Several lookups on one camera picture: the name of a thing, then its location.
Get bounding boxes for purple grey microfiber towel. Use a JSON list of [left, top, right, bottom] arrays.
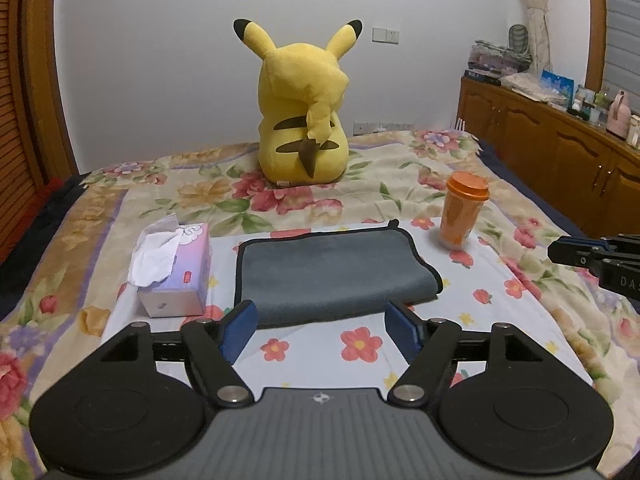
[[234, 220, 444, 328]]

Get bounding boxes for brown wooden sideboard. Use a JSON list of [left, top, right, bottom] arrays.
[[458, 77, 639, 237]]

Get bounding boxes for white fruit print cloth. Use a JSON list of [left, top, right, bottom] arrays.
[[101, 220, 593, 399]]

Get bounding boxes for purple tissue box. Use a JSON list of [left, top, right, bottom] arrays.
[[128, 214, 210, 318]]

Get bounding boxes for orange plastic cup with lid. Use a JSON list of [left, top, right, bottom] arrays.
[[439, 171, 489, 249]]

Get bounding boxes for pink bottle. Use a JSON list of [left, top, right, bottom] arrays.
[[606, 90, 631, 140]]

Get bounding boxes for blue picture card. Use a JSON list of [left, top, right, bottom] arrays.
[[540, 70, 575, 108]]

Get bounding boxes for floral bed cover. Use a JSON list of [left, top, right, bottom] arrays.
[[1, 130, 639, 479]]

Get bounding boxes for stack of folded clothes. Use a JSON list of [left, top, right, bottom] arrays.
[[463, 40, 532, 86]]

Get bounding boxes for yellow Pikachu plush toy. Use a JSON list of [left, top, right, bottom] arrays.
[[233, 18, 362, 186]]

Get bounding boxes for beige tied curtain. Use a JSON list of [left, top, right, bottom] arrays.
[[525, 0, 552, 75]]

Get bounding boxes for white wall switch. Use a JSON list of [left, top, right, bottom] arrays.
[[372, 27, 399, 44]]

